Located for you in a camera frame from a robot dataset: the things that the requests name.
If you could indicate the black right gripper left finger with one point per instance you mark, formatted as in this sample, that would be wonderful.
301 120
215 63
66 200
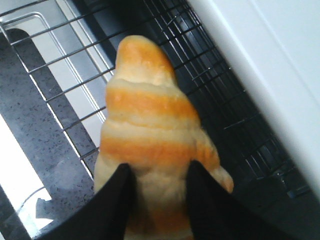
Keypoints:
105 216

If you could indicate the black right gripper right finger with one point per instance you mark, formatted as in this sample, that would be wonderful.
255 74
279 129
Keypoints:
215 215

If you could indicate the golden croissant bread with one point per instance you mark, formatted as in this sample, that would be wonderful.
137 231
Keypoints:
153 127

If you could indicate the toaster oven glass door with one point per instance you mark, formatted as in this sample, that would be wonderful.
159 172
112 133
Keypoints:
55 59

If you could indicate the white Toshiba toaster oven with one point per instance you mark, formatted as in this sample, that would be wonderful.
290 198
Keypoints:
252 70

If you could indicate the metal wire oven rack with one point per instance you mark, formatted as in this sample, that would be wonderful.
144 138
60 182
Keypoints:
57 55

